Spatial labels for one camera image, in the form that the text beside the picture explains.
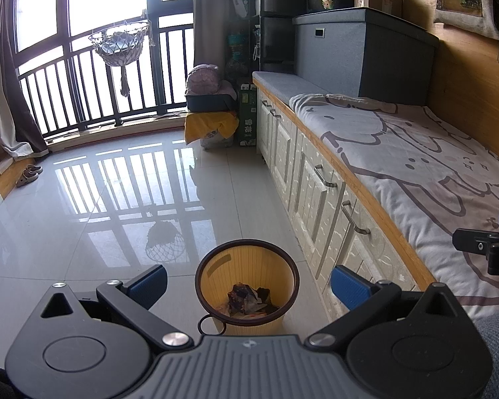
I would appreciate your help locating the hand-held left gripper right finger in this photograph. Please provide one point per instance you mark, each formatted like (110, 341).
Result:
(349, 287)

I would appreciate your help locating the brown curtain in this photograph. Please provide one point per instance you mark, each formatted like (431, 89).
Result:
(210, 16)
(8, 91)

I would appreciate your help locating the grey slipper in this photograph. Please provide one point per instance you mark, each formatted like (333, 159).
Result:
(34, 169)
(27, 179)

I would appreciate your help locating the grey fabric storage box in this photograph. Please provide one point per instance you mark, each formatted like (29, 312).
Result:
(328, 62)

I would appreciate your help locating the green cardboard box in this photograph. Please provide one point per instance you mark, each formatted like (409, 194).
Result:
(247, 116)

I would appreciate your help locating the yellow cloth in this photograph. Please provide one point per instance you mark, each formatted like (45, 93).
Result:
(208, 122)

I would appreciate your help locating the grey bench cushion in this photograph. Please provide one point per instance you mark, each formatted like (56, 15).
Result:
(282, 87)

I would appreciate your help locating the black drawer tower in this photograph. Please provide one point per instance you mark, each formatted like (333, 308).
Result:
(280, 20)

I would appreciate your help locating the wooden platform step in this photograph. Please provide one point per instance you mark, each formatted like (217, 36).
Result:
(4, 178)

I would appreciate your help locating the dark storage tray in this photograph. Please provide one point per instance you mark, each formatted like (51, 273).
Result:
(210, 103)

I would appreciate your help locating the printed blanket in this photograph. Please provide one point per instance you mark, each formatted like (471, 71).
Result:
(399, 166)

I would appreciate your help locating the hanging net basket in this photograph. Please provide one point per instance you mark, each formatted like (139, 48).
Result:
(118, 45)

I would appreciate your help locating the pink cushion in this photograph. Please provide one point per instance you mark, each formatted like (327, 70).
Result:
(203, 79)

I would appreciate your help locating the yellow trash bin dark rim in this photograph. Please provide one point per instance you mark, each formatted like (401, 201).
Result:
(216, 274)

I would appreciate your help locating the black window railing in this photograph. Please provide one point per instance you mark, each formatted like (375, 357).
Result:
(87, 83)

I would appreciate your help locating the metal shelf rack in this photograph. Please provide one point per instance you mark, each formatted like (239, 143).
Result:
(253, 50)

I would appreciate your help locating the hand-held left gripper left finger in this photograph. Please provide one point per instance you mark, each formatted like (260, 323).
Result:
(147, 286)

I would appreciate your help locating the dark crumpled plastic wrapper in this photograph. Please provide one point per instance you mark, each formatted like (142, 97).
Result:
(243, 297)

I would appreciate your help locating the white printed bag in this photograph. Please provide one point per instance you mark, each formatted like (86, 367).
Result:
(216, 139)

